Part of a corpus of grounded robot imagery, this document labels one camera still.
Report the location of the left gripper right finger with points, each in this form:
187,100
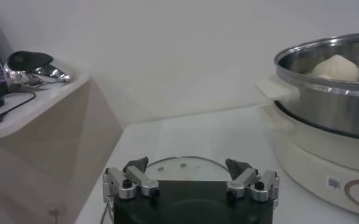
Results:
243,182

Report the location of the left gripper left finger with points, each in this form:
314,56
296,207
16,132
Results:
142,182

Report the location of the round glass pot lid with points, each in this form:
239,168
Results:
191,169

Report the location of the white steamed baozi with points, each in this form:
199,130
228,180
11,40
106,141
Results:
334,70

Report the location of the perforated steel steamer basket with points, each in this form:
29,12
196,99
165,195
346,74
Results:
334,109

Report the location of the white side table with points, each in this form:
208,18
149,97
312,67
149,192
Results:
45,103

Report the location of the shiny chrome rounded device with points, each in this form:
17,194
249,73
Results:
16,79

